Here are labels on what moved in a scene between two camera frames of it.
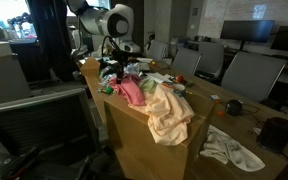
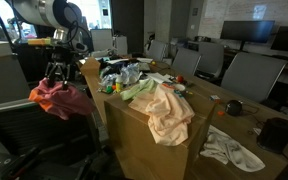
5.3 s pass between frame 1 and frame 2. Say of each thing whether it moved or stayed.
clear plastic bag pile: stayed
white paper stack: stayed
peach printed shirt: stayed
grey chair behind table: stayed
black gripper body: moved
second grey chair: stayed
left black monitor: stayed
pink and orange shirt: moved
